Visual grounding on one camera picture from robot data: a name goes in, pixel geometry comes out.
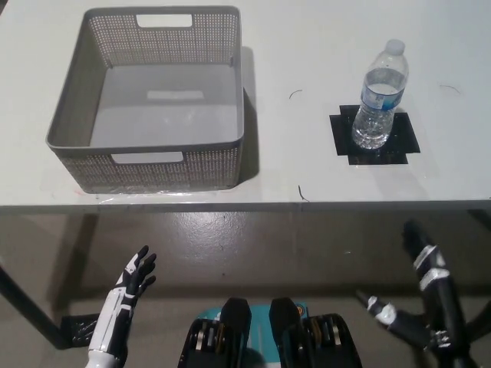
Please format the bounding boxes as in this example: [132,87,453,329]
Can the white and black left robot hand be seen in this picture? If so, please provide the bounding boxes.
[87,245,158,362]

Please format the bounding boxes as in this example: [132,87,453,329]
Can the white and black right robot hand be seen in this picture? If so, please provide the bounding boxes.
[354,218,471,353]

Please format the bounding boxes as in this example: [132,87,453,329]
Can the clear plastic water bottle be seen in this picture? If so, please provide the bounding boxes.
[351,38,410,151]

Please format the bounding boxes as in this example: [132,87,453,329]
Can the black floor tape piece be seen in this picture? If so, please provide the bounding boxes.
[61,313,101,348]

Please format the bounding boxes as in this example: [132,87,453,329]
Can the black metal table leg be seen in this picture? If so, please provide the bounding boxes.
[0,262,70,350]

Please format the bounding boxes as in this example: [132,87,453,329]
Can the black and teal robot body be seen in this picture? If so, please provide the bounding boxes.
[176,296,364,368]

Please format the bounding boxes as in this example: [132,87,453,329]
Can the grey perforated plastic basket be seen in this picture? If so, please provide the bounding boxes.
[45,5,246,195]

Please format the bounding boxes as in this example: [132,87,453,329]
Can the black tape patch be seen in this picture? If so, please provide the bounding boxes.
[328,103,422,166]

